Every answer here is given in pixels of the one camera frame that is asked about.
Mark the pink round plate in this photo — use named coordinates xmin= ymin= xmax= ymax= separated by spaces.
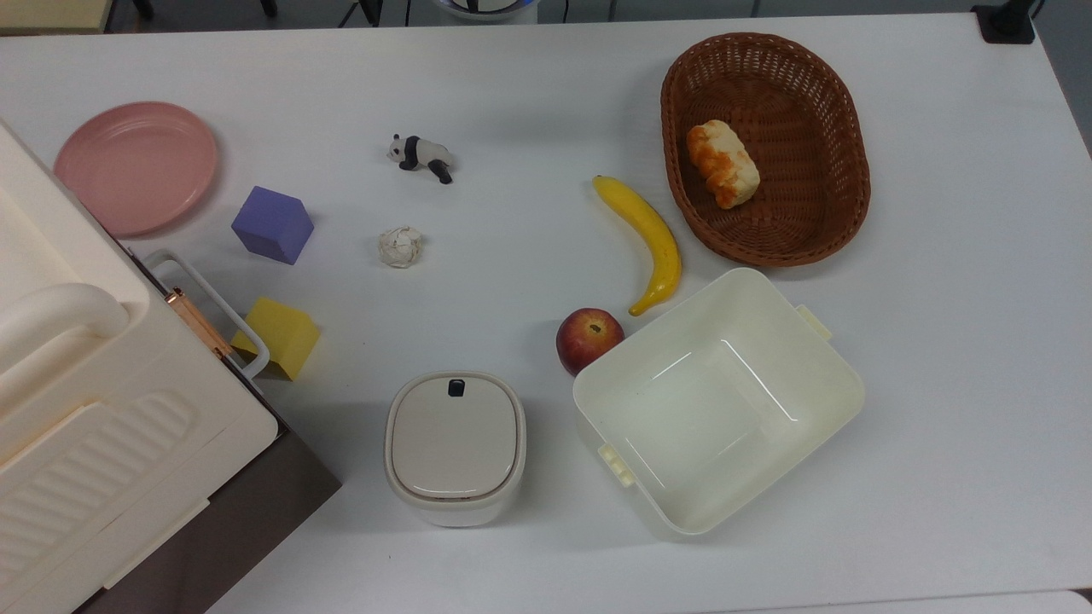
xmin=53 ymin=101 xmax=220 ymax=238

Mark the brown wicker basket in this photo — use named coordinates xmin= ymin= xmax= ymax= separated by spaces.
xmin=660 ymin=32 xmax=872 ymax=269

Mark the bread roll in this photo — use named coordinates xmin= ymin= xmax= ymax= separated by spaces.
xmin=687 ymin=119 xmax=761 ymax=211

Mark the small white lidded trash can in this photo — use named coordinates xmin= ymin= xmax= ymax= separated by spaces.
xmin=383 ymin=371 xmax=528 ymax=529

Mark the cream open plastic bin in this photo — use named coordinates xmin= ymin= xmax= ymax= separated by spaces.
xmin=572 ymin=267 xmax=866 ymax=537

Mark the purple foam cube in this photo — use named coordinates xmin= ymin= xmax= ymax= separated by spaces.
xmin=230 ymin=185 xmax=315 ymax=266

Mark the red apple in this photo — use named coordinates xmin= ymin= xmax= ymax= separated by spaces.
xmin=555 ymin=308 xmax=625 ymax=377

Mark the small panda figurine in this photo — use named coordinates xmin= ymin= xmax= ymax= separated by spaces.
xmin=386 ymin=134 xmax=456 ymax=185

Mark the crumpled white paper ball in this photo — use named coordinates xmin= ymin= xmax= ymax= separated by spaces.
xmin=377 ymin=225 xmax=425 ymax=269

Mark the black table clamp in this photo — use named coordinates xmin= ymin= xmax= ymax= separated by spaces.
xmin=973 ymin=0 xmax=1037 ymax=45

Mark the copper latch on storage box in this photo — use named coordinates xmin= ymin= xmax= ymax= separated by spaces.
xmin=164 ymin=288 xmax=233 ymax=359

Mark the light wooden desk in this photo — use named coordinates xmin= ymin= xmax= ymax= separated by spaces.
xmin=0 ymin=0 xmax=114 ymax=35

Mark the white cabinet drawer handle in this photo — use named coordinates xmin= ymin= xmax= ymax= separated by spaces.
xmin=143 ymin=249 xmax=271 ymax=380

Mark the yellow banana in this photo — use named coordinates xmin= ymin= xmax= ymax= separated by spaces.
xmin=592 ymin=175 xmax=683 ymax=317

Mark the yellow foam cube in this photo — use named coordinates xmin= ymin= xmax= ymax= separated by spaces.
xmin=230 ymin=297 xmax=322 ymax=382

